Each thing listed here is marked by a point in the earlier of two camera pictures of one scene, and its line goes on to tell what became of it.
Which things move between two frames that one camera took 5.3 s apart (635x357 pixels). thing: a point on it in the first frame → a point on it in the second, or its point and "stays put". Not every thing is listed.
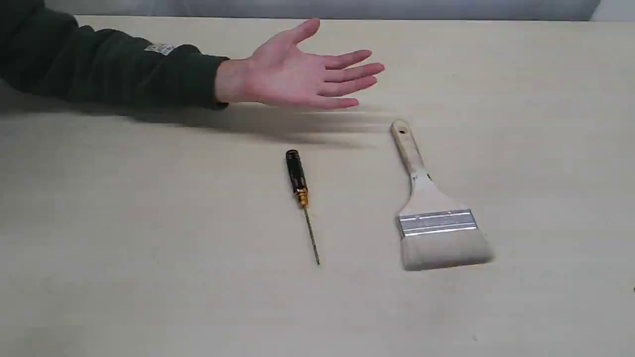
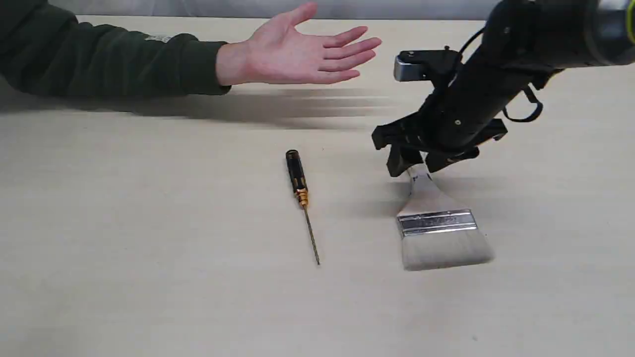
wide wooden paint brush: x=435 y=231 stays put
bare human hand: x=278 y=73 → x=282 y=53
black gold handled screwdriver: x=300 y=185 stays put
